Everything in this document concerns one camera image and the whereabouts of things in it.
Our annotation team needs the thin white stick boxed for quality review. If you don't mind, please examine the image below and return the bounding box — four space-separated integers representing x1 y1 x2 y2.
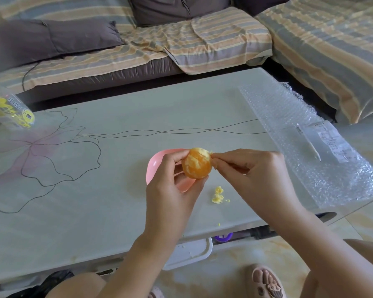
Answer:
296 123 322 162

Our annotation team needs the dark brown sofa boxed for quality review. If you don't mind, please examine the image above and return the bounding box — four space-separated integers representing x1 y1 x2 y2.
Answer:
15 57 338 123

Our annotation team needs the clear bubble wrap sheet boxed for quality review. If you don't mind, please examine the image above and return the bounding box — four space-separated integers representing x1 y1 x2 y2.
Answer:
238 82 373 209

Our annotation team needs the grey flat pillow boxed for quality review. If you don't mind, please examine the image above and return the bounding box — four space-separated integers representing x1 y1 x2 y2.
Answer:
0 19 125 77

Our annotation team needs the pink plastic dish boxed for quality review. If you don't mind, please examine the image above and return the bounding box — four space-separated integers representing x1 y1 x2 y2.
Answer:
145 148 197 193

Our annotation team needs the black box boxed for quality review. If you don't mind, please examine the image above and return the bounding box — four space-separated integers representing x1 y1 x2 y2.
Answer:
252 227 277 240

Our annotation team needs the purple plastic ring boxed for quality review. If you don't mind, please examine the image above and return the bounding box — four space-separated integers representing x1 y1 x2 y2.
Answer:
212 232 234 244

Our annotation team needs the striped sofa sheet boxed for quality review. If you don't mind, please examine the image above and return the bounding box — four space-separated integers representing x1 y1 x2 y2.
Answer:
0 6 274 95
255 0 373 125

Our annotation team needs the grey upright cushion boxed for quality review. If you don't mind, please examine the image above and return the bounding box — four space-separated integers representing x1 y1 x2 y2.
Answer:
128 0 232 28

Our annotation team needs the black cable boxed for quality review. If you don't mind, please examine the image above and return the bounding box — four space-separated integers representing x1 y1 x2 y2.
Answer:
22 62 39 92

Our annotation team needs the black plastic bag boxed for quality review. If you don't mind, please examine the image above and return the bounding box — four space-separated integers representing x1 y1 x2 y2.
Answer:
6 269 75 298

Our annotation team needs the person's left hand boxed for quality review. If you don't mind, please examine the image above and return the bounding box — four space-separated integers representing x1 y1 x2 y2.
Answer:
136 149 209 261

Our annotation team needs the small white pith clump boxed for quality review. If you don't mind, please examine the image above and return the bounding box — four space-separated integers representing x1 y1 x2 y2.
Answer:
211 186 230 204

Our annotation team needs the person's right leg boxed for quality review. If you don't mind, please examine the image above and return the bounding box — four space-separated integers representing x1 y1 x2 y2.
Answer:
298 238 373 298

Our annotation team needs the white plastic container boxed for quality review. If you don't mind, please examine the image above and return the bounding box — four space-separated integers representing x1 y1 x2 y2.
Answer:
162 237 213 271

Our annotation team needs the clear plastic bag paper label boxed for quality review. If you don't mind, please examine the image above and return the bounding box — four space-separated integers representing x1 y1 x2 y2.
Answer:
295 120 361 163

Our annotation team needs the person's leg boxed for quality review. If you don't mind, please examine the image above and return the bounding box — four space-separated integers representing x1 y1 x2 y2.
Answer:
298 238 373 298
45 273 108 298

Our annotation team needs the person's left leg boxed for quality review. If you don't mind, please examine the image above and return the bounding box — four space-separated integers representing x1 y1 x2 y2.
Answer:
45 273 108 298

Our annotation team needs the person's right forearm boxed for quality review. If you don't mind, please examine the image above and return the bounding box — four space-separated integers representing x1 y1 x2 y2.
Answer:
276 211 373 298

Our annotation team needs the clear bottle yellow label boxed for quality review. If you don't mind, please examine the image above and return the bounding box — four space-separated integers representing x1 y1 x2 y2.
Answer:
0 87 36 130

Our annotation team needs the orange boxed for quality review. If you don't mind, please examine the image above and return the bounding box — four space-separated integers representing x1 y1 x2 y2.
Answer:
182 147 213 180

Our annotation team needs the person's right hand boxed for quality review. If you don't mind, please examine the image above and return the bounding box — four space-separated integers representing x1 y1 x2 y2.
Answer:
211 149 308 233

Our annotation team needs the dark purple cushion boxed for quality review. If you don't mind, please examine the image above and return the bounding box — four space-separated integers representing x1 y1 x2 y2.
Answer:
233 0 299 17

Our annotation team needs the person's right foot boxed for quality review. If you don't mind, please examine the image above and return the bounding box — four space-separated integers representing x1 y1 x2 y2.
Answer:
247 264 287 298

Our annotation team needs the person's left forearm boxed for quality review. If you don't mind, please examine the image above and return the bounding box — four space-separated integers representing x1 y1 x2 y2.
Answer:
98 240 174 298

